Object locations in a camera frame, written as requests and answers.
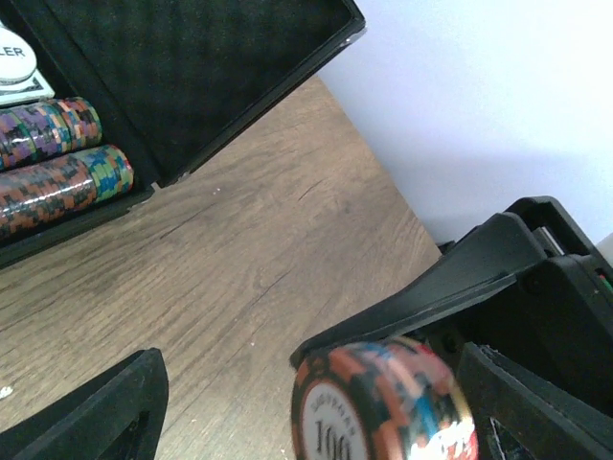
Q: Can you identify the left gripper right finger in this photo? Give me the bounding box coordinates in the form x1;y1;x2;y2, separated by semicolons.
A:
457;343;612;459

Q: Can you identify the white dealer button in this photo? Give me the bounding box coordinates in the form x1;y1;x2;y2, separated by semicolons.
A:
0;26;37;85

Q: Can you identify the black poker set case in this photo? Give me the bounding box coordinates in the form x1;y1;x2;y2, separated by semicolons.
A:
1;1;366;266

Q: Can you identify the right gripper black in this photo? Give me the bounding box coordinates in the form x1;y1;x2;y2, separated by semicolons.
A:
289;196;612;415

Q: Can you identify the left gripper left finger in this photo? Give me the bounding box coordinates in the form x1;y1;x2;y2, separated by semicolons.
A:
1;348;169;459

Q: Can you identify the orange poker chip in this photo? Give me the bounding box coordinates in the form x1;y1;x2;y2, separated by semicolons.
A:
291;336;479;459

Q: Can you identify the blue playing card deck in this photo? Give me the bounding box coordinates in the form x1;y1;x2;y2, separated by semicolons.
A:
0;70;56;107

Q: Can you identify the chips row in case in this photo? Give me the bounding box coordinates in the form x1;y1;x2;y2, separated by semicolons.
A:
1;145;135;240
1;97;102;171

